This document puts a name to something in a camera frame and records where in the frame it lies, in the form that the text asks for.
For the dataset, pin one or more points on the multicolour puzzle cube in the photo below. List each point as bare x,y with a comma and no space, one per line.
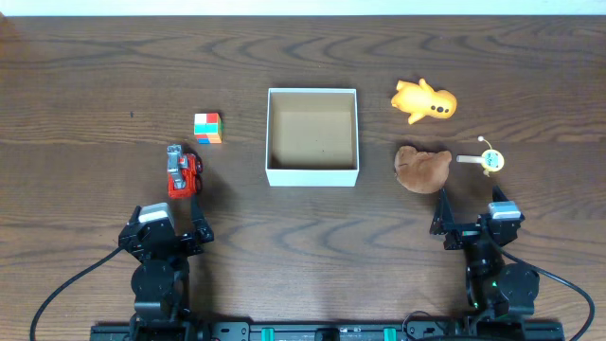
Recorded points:
208,128

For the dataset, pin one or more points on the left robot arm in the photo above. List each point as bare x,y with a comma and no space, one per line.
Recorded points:
161,281

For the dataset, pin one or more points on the white cardboard box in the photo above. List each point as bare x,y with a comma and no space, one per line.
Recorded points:
312,137

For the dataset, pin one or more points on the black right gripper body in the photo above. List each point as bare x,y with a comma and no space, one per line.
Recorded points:
464,234

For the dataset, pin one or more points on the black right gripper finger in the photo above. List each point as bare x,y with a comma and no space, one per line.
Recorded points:
443,221
498,195

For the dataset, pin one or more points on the orange rubber animal toy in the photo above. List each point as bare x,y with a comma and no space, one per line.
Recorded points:
420,100

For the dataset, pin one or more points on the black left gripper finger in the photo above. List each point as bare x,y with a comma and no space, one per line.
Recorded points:
135,215
197,215

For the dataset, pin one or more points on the black mounting rail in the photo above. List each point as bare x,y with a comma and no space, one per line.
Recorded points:
415,329

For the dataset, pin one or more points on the brown plush toy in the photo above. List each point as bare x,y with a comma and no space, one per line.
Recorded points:
422,172

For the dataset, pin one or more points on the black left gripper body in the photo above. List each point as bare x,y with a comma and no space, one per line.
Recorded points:
175,241

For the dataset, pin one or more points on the red toy truck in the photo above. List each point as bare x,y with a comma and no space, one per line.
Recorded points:
184,173

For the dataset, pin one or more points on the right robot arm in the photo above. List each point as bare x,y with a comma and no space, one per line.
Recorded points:
500,289

